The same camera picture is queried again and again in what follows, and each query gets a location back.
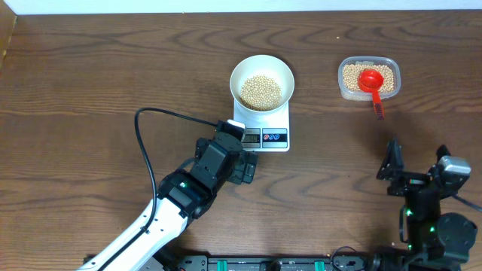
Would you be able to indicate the clear plastic container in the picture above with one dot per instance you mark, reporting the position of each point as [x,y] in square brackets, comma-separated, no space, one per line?
[368,60]

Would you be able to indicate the white round bowl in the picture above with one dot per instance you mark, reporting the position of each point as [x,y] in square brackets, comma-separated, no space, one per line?
[266,65]

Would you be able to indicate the red plastic measuring scoop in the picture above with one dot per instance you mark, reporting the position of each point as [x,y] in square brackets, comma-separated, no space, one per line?
[370,81]

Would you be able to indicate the white digital kitchen scale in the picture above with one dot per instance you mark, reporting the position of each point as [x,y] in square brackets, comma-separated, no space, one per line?
[266,131]

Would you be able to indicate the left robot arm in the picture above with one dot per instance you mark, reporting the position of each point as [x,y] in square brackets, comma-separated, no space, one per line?
[182,197]

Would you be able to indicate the soybeans in container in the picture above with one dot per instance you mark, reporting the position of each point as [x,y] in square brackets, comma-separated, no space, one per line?
[351,72]

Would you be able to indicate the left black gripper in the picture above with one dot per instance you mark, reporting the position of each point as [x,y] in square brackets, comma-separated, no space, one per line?
[238,175]

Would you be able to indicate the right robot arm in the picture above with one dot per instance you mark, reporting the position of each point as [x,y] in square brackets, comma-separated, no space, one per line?
[435,241]

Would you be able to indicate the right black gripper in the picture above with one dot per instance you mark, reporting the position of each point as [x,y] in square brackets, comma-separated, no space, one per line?
[407,181]

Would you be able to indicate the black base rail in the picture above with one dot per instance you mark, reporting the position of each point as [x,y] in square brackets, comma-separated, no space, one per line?
[327,263]

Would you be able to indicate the soybeans in bowl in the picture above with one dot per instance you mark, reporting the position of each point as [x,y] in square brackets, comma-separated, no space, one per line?
[260,93]

